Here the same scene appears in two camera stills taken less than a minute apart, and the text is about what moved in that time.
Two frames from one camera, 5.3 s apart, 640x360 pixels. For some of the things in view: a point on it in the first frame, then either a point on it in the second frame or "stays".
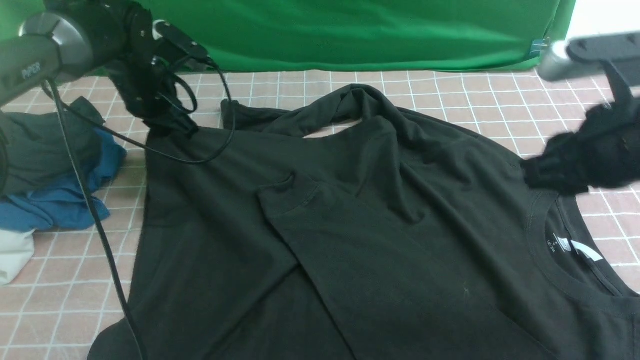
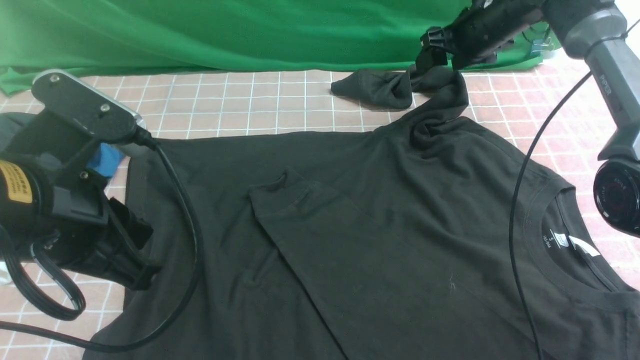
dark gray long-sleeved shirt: x=349 y=225 stays
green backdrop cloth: x=339 y=35 stays
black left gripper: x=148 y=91 → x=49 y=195
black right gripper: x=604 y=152 → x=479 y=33
